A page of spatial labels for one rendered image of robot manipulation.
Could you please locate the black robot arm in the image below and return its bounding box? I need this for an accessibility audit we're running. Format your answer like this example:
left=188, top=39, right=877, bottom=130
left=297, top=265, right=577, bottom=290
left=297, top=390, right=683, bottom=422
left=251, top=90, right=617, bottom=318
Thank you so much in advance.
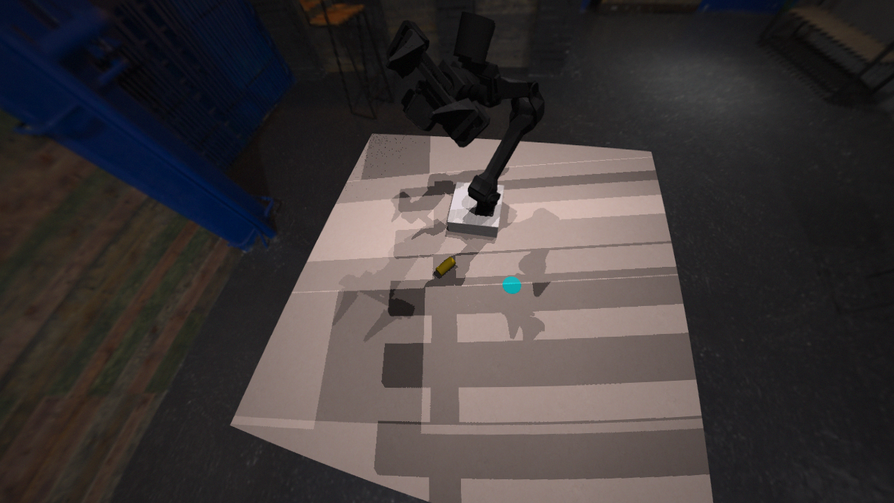
left=401, top=12, right=545, bottom=217

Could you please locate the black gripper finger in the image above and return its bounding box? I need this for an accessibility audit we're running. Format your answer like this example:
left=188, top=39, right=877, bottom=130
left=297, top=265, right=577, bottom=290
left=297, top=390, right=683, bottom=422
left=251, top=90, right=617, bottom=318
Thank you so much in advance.
left=428, top=98, right=479, bottom=140
left=386, top=29, right=425, bottom=79

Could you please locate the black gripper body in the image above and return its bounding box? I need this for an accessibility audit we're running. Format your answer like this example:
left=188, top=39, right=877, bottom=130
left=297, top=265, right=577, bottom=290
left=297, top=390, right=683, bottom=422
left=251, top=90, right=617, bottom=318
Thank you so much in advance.
left=386, top=20, right=490, bottom=148

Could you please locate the cyan circle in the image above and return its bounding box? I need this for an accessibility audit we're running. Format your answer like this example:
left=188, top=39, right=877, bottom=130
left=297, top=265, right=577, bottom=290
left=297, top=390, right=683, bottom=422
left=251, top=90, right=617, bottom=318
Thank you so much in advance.
left=503, top=277, right=521, bottom=294

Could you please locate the dark yellow tall cylinder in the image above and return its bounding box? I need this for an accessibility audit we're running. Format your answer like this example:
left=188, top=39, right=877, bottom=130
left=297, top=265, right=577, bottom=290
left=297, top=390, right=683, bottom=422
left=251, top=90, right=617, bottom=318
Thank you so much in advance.
left=436, top=256, right=456, bottom=276

